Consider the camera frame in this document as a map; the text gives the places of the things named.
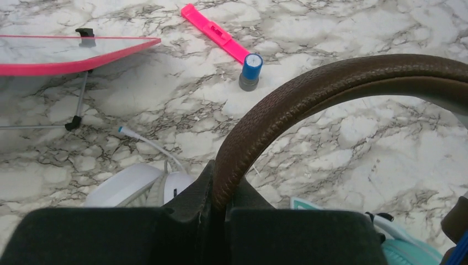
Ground blue grey stamp cylinder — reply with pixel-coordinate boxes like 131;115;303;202
238;54;263;92

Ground white grey over-ear headphones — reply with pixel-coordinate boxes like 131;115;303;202
83;126;195;208

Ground pink highlighter marker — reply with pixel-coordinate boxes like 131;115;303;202
180;4;249;65

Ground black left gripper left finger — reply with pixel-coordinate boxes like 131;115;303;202
1;161;214;264

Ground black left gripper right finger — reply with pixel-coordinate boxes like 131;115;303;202
226;180;387;264

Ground brown over-ear headphones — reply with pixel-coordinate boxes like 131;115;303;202
212;54;467;246

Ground teal cat-ear headphones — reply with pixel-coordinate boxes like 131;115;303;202
290;197;445;265

